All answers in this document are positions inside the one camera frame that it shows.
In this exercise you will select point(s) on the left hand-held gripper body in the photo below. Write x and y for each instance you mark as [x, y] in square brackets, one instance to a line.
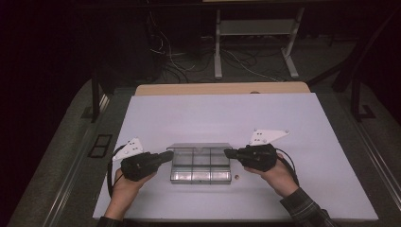
[138, 164]

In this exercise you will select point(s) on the grey metal stand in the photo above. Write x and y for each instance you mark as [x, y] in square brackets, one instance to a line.
[257, 28]

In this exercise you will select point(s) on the person's left hand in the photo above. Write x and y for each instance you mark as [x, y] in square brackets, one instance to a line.
[126, 189]

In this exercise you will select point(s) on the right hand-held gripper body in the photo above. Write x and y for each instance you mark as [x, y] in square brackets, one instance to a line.
[260, 156]

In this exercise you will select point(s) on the person's right hand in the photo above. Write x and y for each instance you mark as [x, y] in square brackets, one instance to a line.
[277, 178]

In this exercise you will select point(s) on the black metal frame post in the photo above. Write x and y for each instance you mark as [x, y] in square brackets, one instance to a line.
[95, 94]

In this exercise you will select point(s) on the metal floor rail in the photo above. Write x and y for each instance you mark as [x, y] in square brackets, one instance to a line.
[375, 157]
[67, 176]

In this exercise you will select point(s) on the clear plastic compartment box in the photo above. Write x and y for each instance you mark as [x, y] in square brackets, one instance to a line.
[200, 164]

